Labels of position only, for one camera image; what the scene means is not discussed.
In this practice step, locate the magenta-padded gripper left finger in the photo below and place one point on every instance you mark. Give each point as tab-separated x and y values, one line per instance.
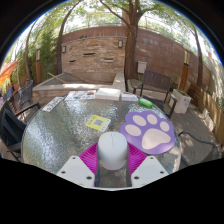
77	170

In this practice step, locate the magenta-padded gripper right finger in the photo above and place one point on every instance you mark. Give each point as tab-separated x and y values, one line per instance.
146	170

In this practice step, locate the white computer mouse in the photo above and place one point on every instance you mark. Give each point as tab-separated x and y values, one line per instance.
112	150

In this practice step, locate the purple paw-shaped mouse pad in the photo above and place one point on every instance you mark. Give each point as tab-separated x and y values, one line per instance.
155	138

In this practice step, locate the yellow square card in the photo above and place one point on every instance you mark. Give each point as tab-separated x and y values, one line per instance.
98	122

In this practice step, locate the black metal chair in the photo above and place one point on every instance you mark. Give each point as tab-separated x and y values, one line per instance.
200	139
10	130

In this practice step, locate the long white printed card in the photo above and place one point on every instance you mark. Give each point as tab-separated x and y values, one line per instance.
52	104

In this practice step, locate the colourful printed leaflet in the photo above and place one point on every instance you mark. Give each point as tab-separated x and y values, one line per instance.
80	95

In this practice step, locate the small white-blue booklet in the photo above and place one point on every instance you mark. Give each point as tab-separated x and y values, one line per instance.
129	97

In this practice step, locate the white planter box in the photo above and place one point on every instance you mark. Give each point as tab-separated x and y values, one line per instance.
182	101

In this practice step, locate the concrete raised bed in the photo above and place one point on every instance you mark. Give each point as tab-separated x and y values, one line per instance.
66	87

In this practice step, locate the dark slatted armchair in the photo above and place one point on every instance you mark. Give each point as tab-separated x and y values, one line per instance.
156	81

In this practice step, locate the black mesh-back chair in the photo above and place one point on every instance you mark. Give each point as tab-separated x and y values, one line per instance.
26	93

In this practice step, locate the thick tree trunk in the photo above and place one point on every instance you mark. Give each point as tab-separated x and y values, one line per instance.
131	50

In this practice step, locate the orange fabric canopy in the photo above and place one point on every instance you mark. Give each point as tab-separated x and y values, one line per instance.
6	71

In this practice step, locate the white wall utility box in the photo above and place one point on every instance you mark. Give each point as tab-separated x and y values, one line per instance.
142	67

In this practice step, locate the brown wooden post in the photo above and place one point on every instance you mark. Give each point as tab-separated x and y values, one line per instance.
184	71

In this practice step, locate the black wall lamp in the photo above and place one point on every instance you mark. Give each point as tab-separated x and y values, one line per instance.
63	49
120	43

